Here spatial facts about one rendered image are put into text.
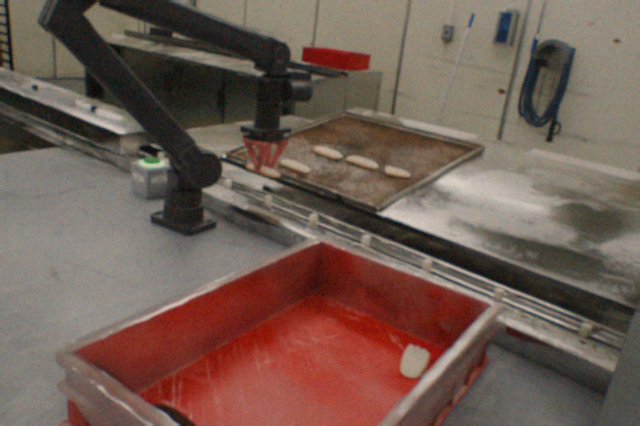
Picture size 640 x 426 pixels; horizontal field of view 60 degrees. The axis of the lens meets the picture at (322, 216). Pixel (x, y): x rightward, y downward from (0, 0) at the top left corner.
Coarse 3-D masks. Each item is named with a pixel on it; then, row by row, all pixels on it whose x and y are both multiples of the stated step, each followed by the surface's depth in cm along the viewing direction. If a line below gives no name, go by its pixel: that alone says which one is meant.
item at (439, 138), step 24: (336, 120) 175; (336, 144) 155; (360, 144) 155; (384, 144) 155; (408, 144) 155; (480, 144) 151; (384, 168) 139; (336, 192) 124; (360, 192) 127; (384, 192) 126; (408, 192) 126
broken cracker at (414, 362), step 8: (408, 352) 78; (416, 352) 78; (424, 352) 79; (408, 360) 76; (416, 360) 76; (424, 360) 77; (400, 368) 75; (408, 368) 75; (416, 368) 75; (424, 368) 76; (408, 376) 74; (416, 376) 74
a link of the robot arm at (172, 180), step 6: (174, 162) 113; (180, 162) 111; (174, 168) 114; (180, 168) 111; (168, 174) 114; (174, 174) 112; (180, 174) 112; (168, 180) 115; (174, 180) 112; (180, 180) 111; (174, 186) 112; (180, 186) 112; (186, 186) 112; (192, 186) 113
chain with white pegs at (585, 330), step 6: (162, 156) 150; (228, 180) 133; (228, 186) 133; (264, 198) 125; (270, 198) 125; (264, 204) 126; (270, 204) 126; (312, 216) 117; (312, 222) 117; (366, 240) 108; (366, 246) 109; (426, 264) 100; (426, 270) 100; (498, 288) 93; (498, 294) 92; (498, 300) 92; (582, 324) 84; (588, 324) 84; (582, 330) 84; (588, 330) 84; (582, 336) 84; (588, 336) 84
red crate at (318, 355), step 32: (288, 320) 84; (320, 320) 85; (352, 320) 87; (224, 352) 75; (256, 352) 76; (288, 352) 77; (320, 352) 77; (352, 352) 78; (384, 352) 79; (160, 384) 67; (192, 384) 68; (224, 384) 69; (256, 384) 69; (288, 384) 70; (320, 384) 71; (352, 384) 71; (384, 384) 72; (192, 416) 63; (224, 416) 63; (256, 416) 64; (288, 416) 64; (320, 416) 65; (352, 416) 66; (384, 416) 66
